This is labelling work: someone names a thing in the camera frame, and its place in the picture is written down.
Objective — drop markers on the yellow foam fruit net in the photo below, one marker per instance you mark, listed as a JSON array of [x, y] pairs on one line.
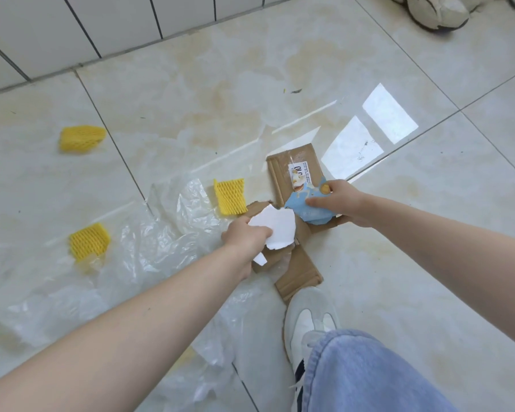
[[89, 241], [229, 196], [80, 139]]

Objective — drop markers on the person's left forearm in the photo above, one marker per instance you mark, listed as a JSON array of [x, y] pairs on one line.
[[124, 334]]

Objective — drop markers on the torn brown cardboard box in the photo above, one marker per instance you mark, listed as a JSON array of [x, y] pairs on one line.
[[298, 270]]

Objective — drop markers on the person's right forearm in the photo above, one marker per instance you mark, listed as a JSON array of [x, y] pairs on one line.
[[450, 261]]

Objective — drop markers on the beige chunky sneaker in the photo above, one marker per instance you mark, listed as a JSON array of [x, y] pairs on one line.
[[437, 10]]

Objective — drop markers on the person's left hand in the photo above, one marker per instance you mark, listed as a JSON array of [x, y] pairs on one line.
[[240, 242]]

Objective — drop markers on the person's left thumb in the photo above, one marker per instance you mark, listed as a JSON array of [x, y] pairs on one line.
[[261, 232]]

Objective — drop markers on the person's right hand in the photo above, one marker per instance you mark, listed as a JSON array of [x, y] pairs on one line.
[[349, 203]]

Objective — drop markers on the light blue jeans leg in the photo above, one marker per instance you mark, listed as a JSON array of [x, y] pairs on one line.
[[360, 377]]

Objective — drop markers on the blue and white printed paper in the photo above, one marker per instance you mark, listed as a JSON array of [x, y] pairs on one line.
[[302, 208]]

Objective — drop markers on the clear plastic sheet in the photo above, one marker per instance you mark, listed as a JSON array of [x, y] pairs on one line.
[[167, 244]]

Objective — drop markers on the person's right thumb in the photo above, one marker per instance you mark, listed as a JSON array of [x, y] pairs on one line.
[[316, 202]]

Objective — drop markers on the white sneaker with dark stripes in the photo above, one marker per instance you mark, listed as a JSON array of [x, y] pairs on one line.
[[307, 315]]

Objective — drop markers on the torn white paper piece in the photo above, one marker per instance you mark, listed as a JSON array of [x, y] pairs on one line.
[[281, 227]]

